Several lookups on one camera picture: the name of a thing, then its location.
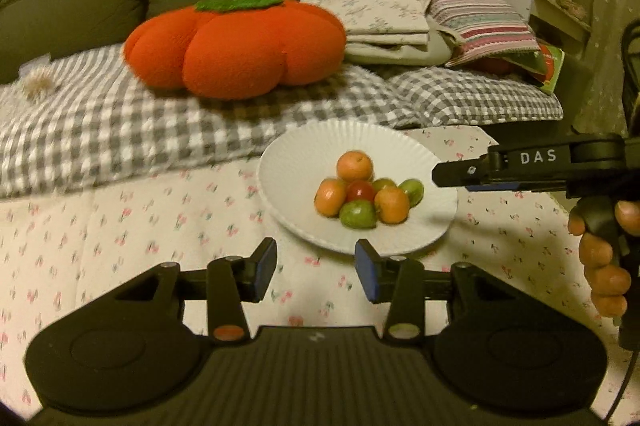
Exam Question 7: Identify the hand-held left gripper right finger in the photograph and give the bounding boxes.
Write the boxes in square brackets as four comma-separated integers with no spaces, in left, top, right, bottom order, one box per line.
[354,239,523,343]

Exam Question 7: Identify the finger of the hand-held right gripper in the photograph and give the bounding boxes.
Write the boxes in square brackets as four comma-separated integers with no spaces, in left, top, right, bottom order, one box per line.
[467,182,523,193]
[432,151,501,188]

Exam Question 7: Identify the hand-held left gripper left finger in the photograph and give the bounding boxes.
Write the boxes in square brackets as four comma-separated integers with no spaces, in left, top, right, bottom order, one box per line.
[105,237,278,344]

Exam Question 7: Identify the green plum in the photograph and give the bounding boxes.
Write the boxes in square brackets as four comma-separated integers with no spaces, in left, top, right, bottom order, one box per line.
[399,178,425,208]
[340,200,377,230]

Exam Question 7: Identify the small orange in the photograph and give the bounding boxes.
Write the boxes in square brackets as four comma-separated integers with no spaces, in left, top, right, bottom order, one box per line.
[374,186,411,225]
[314,179,347,218]

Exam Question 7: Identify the red tomato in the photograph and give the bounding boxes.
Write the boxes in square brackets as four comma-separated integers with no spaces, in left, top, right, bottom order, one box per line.
[346,181,377,203]

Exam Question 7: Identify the large orange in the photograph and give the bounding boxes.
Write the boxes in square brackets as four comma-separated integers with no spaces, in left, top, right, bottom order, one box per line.
[336,150,374,183]

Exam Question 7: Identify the white ridged plate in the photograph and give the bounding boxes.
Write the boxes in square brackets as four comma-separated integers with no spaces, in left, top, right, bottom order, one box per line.
[257,119,458,255]

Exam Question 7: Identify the person's right hand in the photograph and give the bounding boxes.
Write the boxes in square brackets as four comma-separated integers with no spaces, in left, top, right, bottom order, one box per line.
[568,200,640,319]

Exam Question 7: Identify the red and green bag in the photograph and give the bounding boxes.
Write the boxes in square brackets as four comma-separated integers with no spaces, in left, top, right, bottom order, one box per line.
[522,44,567,96]

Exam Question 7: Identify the striped patterned cushion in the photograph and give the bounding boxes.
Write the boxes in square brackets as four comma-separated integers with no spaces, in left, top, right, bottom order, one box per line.
[390,0,542,68]

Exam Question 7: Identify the folded floral sheet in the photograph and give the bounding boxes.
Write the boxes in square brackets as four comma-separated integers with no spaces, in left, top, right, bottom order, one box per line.
[300,0,461,67]

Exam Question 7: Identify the grey checked blanket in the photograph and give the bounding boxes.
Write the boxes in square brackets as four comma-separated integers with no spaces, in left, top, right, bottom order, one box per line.
[0,44,563,199]

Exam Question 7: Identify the orange pumpkin cushion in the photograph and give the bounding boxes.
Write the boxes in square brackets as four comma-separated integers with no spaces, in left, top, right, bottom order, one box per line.
[123,0,347,101]

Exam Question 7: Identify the fluffy beige pompom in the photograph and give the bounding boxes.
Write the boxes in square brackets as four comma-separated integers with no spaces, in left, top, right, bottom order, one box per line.
[21,74,60,103]

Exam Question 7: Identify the black cable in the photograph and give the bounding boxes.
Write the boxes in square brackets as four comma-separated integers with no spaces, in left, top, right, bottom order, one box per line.
[605,346,640,424]

